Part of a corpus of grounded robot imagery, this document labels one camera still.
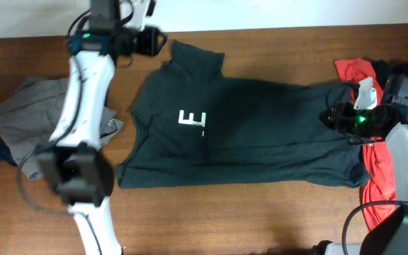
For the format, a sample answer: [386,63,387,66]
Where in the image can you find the black garment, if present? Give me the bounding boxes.
[370,59,408,89]

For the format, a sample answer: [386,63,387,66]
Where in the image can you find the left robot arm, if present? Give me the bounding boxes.
[34,0,167,254]

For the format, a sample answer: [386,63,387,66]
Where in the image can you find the dark green Nike t-shirt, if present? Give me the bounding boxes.
[116,41,370,188]

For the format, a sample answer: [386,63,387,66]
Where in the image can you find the right black cable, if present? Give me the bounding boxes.
[324,81,408,255]

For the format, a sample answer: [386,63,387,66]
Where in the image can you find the grey folded trousers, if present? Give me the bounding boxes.
[0,75,124,181]

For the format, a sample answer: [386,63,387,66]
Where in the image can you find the black cable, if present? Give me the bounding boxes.
[15,6,134,255]
[324,81,408,255]

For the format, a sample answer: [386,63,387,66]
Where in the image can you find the red garment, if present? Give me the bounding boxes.
[334,58,396,230]

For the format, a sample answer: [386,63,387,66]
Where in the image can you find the left black cable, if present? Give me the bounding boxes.
[15,6,134,255]

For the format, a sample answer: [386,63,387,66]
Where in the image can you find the navy blue folded garment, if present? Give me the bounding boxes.
[0,139,17,166]

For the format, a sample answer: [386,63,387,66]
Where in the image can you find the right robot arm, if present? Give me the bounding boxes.
[319,74,408,255]

